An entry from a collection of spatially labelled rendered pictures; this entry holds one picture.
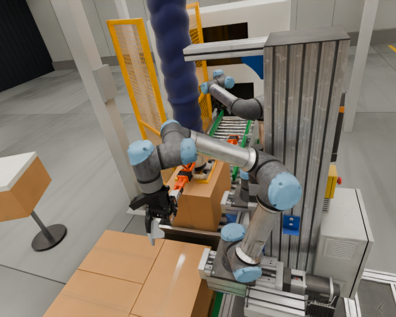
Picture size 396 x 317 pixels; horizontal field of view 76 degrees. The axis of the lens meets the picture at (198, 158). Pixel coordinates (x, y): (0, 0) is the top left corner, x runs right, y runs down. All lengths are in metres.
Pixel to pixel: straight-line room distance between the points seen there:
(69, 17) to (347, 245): 2.46
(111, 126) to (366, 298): 2.58
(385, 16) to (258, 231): 9.80
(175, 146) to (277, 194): 0.37
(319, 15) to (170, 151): 9.63
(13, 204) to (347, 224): 2.72
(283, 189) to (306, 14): 9.44
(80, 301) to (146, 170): 1.57
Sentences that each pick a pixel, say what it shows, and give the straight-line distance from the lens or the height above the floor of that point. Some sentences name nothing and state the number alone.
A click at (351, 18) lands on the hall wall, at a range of 10.30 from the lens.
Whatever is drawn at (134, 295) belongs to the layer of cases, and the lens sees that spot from 2.03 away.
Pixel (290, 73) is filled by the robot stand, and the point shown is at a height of 1.94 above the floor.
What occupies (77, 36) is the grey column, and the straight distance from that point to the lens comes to 2.55.
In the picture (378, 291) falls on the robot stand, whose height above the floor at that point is 0.21.
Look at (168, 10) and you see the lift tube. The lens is 1.65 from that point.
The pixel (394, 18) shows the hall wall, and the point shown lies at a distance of 10.56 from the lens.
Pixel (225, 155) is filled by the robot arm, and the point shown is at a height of 1.71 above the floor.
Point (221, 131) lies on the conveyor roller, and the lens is 3.61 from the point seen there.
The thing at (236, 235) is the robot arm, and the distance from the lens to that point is 1.21.
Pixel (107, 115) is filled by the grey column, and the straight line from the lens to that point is 2.69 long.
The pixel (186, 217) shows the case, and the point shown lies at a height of 0.69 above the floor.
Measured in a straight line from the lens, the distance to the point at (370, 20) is 4.21.
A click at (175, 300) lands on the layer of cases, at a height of 0.54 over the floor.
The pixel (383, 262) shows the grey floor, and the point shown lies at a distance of 2.91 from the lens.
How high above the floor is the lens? 2.21
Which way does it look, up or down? 33 degrees down
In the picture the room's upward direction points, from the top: 10 degrees counter-clockwise
